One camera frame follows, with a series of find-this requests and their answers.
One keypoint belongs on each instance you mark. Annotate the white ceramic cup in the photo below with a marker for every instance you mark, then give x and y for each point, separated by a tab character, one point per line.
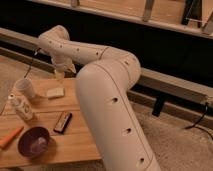
25	87

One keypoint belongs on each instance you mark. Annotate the purple bowl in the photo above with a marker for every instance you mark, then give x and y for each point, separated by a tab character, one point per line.
34	142

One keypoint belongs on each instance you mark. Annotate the white plastic bottle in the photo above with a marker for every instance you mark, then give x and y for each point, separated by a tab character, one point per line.
20	107

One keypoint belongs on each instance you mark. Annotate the grey metal rail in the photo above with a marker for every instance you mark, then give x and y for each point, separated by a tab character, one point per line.
173	83

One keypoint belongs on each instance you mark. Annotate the wooden cutting board table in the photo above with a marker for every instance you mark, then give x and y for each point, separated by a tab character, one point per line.
76	144

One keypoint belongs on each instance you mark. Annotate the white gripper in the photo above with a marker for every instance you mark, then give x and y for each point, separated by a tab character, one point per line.
61	64

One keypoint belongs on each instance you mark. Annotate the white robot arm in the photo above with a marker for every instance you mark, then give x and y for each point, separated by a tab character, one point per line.
101	89

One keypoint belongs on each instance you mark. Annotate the orange carrot toy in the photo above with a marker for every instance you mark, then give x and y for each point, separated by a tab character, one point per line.
9	137

